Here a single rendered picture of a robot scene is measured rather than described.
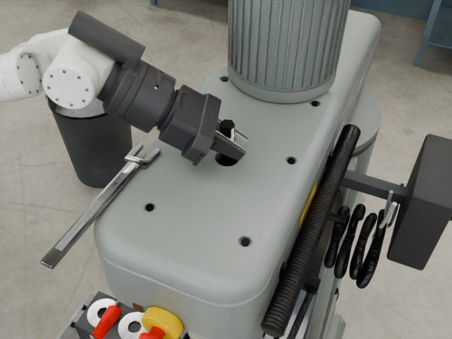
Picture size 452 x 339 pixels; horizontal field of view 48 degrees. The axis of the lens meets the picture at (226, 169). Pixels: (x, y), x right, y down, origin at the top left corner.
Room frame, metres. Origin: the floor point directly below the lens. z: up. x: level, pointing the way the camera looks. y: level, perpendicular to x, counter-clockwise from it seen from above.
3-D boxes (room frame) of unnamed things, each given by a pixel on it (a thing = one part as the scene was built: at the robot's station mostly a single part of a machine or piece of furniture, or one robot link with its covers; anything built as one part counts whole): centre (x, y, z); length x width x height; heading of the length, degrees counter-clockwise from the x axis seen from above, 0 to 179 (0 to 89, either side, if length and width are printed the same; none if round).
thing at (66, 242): (0.47, 0.17, 1.89); 0.24 x 0.04 x 0.01; 154
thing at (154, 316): (0.35, 0.09, 1.76); 0.06 x 0.02 x 0.06; 67
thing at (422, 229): (0.70, -0.43, 1.62); 0.20 x 0.09 x 0.21; 157
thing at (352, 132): (0.53, -0.15, 1.79); 0.45 x 0.04 x 0.04; 157
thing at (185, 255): (0.57, -0.01, 1.81); 0.47 x 0.26 x 0.16; 157
